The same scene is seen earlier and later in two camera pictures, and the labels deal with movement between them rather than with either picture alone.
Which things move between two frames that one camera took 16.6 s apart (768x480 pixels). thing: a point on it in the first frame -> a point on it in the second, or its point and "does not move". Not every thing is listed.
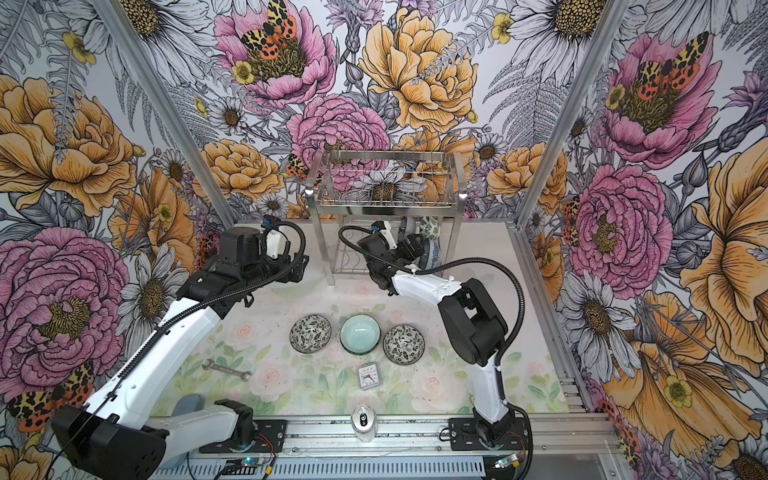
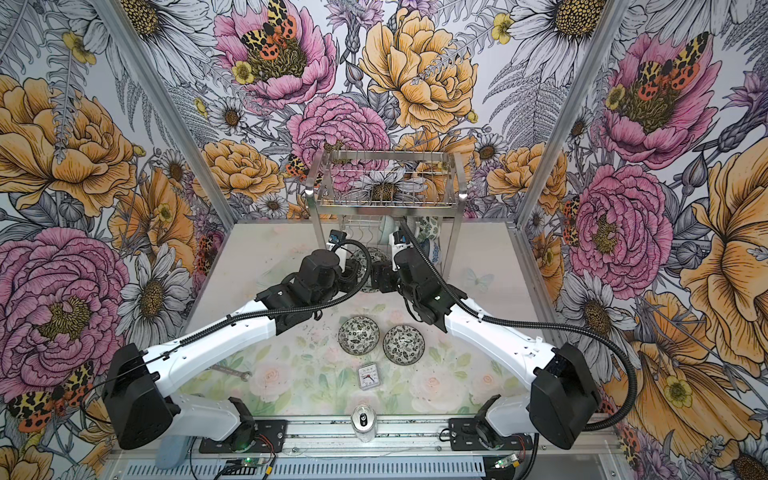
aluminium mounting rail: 594,434 does not move
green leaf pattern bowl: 430,227 does not move
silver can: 364,423 does not move
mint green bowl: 360,334 -> 386,226
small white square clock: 369,377 does not move
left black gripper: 284,262 -> 350,276
